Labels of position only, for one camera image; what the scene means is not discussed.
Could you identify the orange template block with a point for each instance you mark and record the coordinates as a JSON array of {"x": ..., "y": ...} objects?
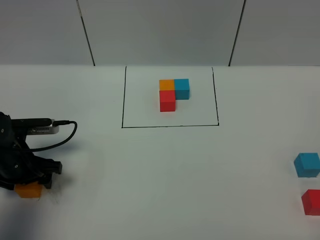
[{"x": 166, "y": 85}]

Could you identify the blue template block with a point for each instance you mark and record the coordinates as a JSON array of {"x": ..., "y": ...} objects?
[{"x": 182, "y": 89}]

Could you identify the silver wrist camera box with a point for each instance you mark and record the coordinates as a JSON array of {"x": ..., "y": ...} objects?
[{"x": 47, "y": 130}]

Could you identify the red template block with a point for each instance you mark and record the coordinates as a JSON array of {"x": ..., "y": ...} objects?
[{"x": 167, "y": 100}]

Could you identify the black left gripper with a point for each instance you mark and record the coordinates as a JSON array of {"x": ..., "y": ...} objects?
[{"x": 17, "y": 163}]

